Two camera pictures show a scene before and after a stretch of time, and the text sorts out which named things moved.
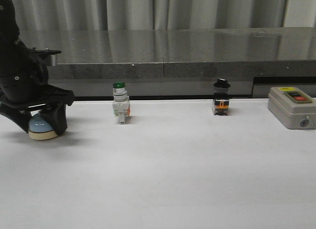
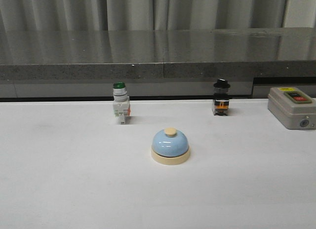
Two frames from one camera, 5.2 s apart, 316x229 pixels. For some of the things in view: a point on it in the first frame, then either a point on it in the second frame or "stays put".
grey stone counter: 179,62 stays put
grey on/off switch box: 292,107 stays put
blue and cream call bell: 39,129 -> 170,147
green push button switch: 121,105 stays put
